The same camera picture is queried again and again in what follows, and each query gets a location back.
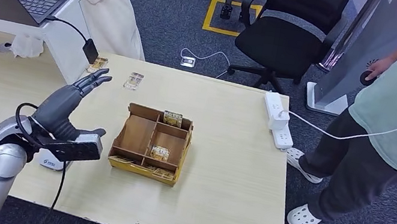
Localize white crumpled tissue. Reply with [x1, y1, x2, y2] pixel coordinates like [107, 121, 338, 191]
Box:
[8, 31, 47, 62]

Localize white floor cable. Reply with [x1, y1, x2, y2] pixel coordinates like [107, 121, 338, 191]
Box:
[177, 45, 234, 81]

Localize wooden card organizer box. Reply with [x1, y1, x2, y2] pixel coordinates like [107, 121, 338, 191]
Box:
[104, 100, 197, 189]

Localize black adapter cable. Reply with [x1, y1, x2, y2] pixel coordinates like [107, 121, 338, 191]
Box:
[42, 14, 94, 44]

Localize grey desk cable grommet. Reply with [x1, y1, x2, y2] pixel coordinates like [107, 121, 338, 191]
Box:
[0, 40, 14, 55]

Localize person's right hand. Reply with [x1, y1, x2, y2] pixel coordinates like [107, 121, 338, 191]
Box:
[365, 55, 395, 86]

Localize black power adapter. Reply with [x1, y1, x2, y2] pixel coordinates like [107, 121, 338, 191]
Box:
[80, 37, 102, 66]

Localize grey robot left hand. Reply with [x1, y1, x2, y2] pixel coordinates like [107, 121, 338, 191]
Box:
[28, 57, 118, 147]

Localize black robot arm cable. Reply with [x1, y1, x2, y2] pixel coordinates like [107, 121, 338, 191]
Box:
[0, 101, 76, 224]

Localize white plug adapter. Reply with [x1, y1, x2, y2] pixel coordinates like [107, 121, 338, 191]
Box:
[268, 107, 292, 134]

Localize white controller cable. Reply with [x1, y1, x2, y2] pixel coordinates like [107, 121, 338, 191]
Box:
[284, 61, 397, 150]

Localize white desk riser stand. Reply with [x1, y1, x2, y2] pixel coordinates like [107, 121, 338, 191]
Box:
[0, 0, 101, 88]

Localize black office chair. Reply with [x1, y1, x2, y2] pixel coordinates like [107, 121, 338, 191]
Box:
[224, 0, 354, 104]

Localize grey metal kiosk stand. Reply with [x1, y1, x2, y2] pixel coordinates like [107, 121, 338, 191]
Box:
[301, 0, 397, 127]

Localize white power strip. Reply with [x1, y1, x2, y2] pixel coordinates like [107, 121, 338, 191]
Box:
[256, 90, 302, 152]

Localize hotel room key card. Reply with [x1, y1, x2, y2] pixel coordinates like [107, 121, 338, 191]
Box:
[108, 154, 136, 166]
[151, 167, 177, 182]
[161, 110, 184, 129]
[123, 71, 146, 93]
[148, 144, 172, 163]
[86, 55, 109, 76]

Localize black round knob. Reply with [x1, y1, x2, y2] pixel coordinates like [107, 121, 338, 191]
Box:
[359, 68, 379, 88]

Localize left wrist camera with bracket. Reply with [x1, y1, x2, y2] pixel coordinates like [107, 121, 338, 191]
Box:
[35, 124, 106, 169]

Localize white perforated clog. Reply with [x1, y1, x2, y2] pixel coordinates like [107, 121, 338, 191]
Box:
[285, 201, 324, 224]
[282, 147, 328, 186]

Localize metal floor outlet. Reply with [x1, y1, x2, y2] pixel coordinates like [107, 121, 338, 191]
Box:
[179, 55, 196, 68]

